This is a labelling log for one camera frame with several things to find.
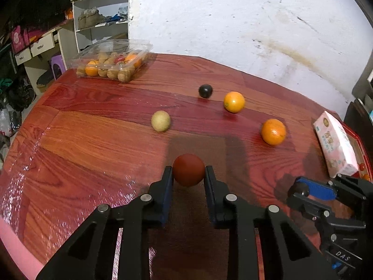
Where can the white shelf unit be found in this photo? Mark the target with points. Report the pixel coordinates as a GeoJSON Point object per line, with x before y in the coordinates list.
{"type": "Point", "coordinates": [100, 26]}

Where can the purple plastic stool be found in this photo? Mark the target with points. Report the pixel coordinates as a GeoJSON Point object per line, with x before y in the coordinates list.
{"type": "Point", "coordinates": [56, 67]}

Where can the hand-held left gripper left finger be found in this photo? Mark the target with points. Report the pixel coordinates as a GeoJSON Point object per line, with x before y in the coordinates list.
{"type": "Point", "coordinates": [167, 198]}

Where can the white drawer unit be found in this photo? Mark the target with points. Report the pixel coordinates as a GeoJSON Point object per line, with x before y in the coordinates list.
{"type": "Point", "coordinates": [36, 48]}

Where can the blue cloth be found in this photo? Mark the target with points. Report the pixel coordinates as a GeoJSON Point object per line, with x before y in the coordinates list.
{"type": "Point", "coordinates": [119, 16]}

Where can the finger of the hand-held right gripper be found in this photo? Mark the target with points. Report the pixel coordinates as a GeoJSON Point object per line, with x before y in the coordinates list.
{"type": "Point", "coordinates": [320, 189]}
{"type": "Point", "coordinates": [309, 208]}

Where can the red cardboard box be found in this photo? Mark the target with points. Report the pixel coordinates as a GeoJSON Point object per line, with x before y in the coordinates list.
{"type": "Point", "coordinates": [361, 154]}

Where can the beige shoe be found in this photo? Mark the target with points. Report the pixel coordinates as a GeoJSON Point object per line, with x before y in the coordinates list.
{"type": "Point", "coordinates": [83, 21]}
{"type": "Point", "coordinates": [95, 16]}

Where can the pink bag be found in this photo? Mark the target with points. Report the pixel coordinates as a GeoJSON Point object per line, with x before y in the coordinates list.
{"type": "Point", "coordinates": [19, 38]}

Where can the black round fruit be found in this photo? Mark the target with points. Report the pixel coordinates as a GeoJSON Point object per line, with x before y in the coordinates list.
{"type": "Point", "coordinates": [205, 91]}
{"type": "Point", "coordinates": [301, 189]}

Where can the heap of tan balls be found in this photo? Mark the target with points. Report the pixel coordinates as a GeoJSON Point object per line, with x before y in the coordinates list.
{"type": "Point", "coordinates": [116, 71]}

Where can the dark clutter pile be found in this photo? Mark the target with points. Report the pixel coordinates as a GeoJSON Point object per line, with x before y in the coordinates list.
{"type": "Point", "coordinates": [13, 102]}

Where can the dark red round fruit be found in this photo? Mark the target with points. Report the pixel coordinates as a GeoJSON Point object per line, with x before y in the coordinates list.
{"type": "Point", "coordinates": [188, 169]}

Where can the clear plastic clamshell container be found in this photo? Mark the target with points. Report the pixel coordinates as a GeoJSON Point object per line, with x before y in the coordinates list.
{"type": "Point", "coordinates": [87, 54]}

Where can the small orange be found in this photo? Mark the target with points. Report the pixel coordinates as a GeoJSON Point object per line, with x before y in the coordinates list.
{"type": "Point", "coordinates": [234, 102]}

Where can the black slipper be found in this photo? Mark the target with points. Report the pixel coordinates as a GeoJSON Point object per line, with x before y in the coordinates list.
{"type": "Point", "coordinates": [43, 79]}

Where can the white pink tissue pack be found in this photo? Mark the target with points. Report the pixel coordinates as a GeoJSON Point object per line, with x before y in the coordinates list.
{"type": "Point", "coordinates": [335, 145]}

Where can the orange inside container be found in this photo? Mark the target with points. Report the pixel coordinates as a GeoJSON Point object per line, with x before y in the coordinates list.
{"type": "Point", "coordinates": [91, 69]}
{"type": "Point", "coordinates": [133, 60]}

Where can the dark wooden cabinet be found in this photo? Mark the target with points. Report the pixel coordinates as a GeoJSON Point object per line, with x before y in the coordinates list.
{"type": "Point", "coordinates": [354, 113]}

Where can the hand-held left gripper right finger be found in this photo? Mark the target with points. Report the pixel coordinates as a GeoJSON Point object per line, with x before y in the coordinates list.
{"type": "Point", "coordinates": [210, 198]}

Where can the beige round fruit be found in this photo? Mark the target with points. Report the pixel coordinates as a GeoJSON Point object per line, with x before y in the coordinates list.
{"type": "Point", "coordinates": [160, 120]}

